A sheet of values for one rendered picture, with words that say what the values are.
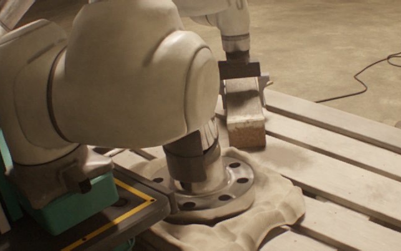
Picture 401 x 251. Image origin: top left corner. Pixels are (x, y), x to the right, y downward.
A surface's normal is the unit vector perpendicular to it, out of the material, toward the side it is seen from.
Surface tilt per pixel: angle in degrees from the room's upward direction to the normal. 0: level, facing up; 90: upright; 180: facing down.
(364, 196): 0
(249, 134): 90
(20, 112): 89
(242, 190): 0
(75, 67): 72
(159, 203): 0
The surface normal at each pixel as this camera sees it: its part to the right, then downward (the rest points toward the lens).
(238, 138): -0.01, 0.42
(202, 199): -0.12, -0.90
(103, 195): 0.72, 0.21
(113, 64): -0.18, 0.18
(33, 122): -0.24, 0.50
